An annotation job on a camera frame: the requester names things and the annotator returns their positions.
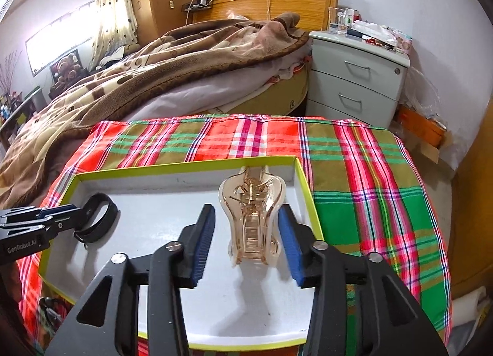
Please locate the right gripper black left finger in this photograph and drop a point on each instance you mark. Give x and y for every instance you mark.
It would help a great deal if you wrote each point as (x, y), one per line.
(104, 321)

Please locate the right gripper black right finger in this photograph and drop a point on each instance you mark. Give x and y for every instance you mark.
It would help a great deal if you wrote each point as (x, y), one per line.
(389, 320)

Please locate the black fitness band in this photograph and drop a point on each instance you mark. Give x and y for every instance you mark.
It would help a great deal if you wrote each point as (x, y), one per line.
(99, 214)

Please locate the gold translucent hair claw clip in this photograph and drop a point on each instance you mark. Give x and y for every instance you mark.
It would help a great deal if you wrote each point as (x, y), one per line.
(251, 200)

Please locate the brown patterned fleece blanket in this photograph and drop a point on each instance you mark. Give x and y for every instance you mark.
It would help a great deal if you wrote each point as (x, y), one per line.
(181, 56)

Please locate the grey two-drawer nightstand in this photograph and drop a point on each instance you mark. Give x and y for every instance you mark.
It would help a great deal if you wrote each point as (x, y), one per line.
(351, 78)

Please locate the brown teddy bear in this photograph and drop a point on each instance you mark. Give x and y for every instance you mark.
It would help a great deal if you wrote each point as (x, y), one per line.
(66, 70)

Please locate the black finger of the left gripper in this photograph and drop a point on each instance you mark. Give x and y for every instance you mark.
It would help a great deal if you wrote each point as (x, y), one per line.
(63, 217)

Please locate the wooden bed headboard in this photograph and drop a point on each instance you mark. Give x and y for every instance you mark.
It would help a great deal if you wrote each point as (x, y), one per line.
(313, 13)

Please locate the nightstand clutter pile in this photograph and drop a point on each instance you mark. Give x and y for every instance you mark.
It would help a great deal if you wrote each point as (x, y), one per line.
(382, 35)

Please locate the patterned window curtain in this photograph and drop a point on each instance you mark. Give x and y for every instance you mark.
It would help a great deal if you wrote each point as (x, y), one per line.
(115, 25)

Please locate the red green plaid cloth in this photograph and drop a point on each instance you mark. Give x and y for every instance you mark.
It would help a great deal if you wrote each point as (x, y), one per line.
(368, 194)

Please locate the wooden door right side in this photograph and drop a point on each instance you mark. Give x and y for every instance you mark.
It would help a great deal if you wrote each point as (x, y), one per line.
(470, 245)

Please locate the clear glass cup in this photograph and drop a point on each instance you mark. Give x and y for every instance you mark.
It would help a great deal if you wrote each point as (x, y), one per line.
(337, 21)

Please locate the orange cardboard box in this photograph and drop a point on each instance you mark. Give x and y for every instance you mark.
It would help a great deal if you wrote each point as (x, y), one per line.
(427, 130)

